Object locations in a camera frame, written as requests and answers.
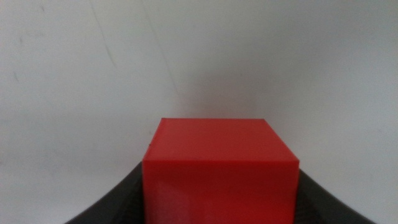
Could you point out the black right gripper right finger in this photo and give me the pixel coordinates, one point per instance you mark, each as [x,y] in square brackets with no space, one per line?
[320,208]

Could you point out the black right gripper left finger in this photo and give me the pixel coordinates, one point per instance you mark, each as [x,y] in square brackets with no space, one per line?
[121,208]

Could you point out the red cube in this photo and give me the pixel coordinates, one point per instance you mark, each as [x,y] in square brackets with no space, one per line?
[220,174]

